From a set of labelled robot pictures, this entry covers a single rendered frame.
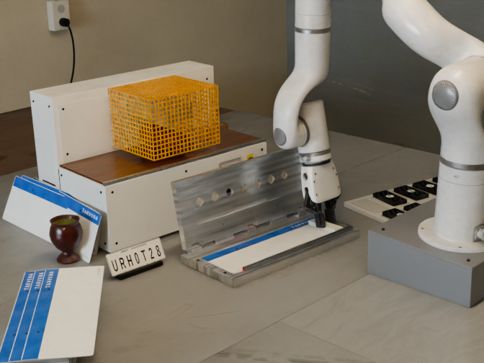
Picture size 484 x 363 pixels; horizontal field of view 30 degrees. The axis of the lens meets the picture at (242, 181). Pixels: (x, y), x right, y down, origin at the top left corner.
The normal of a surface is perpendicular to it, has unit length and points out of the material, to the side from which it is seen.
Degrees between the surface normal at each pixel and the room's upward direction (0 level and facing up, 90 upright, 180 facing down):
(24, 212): 63
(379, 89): 90
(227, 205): 79
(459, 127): 129
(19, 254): 0
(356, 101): 90
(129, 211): 90
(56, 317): 0
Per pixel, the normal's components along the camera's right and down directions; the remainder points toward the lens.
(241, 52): 0.71, 0.21
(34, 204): -0.66, -0.22
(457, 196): -0.40, 0.33
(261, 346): -0.03, -0.95
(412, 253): -0.70, 0.25
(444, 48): 0.12, 0.66
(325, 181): 0.64, 0.03
